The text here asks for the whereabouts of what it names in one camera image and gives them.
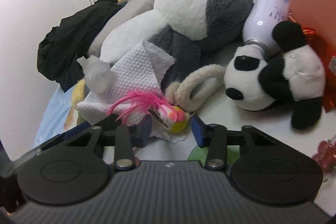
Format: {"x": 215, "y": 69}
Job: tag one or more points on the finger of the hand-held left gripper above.
{"x": 76, "y": 130}

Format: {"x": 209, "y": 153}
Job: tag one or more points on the white plastic bottle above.
{"x": 265, "y": 16}

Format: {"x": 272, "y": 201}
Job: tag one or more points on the black jacket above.
{"x": 71, "y": 45}

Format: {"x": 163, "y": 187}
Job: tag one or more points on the beige fuzzy loop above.
{"x": 194, "y": 87}

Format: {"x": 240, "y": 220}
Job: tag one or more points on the food printed plastic mat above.
{"x": 231, "y": 124}

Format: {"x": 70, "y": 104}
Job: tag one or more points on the pink feather bird toy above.
{"x": 170, "y": 115}

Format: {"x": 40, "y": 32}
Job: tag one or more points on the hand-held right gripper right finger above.
{"x": 199, "y": 133}

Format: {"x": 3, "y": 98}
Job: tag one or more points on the red foil wrapper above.
{"x": 326, "y": 74}

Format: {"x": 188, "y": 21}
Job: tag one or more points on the crumpled white tissue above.
{"x": 97, "y": 74}

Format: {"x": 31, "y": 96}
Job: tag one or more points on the light blue star bedsheet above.
{"x": 55, "y": 119}

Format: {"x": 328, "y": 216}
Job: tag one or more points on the grey and white plush penguin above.
{"x": 204, "y": 11}

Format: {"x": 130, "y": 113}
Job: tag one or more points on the black and white plush panda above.
{"x": 286, "y": 74}

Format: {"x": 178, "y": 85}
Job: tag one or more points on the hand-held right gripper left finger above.
{"x": 147, "y": 132}

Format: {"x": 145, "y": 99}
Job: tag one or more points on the white embossed paper towel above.
{"x": 131, "y": 74}

